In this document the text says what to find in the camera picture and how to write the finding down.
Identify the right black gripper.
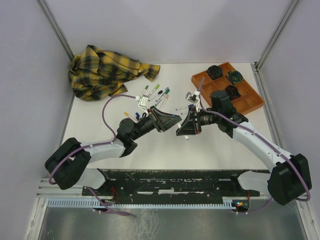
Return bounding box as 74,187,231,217
176,105,220,136

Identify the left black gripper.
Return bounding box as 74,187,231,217
131,105,182,141

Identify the yellow cap marker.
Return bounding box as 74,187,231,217
124,111,137,123

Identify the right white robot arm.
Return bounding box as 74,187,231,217
176,90,312,206

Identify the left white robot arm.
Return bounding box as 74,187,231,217
44,106,182,195

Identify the pink cap marker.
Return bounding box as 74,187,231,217
159,94,170,111

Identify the purple cap marker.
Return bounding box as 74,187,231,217
155,93,166,106

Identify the black cap marker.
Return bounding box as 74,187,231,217
148,90,163,102

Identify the light green cap marker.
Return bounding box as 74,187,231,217
147,84,160,98

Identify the dark floral rolled sock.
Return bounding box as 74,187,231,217
224,85,241,101

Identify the green blue rolled sock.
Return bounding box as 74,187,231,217
226,70,244,85

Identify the orange compartment tray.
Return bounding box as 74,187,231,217
191,62,265,115

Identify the yellow plaid shirt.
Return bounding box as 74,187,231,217
68,45,161,102

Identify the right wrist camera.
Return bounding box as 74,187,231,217
185,90,201,113

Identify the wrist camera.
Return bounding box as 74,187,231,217
135,95,149,112
185,90,201,113

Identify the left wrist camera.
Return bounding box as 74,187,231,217
135,95,149,112

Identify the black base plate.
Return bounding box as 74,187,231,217
94,170,260,205

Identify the white slotted cable duct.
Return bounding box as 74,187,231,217
46,196,237,208

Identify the right aluminium frame post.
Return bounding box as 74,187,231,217
254,0,301,72

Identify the aluminium frame post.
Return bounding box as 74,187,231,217
254,0,301,72
36,0,75,62

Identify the left aluminium frame post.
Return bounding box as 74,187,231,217
36,0,75,62

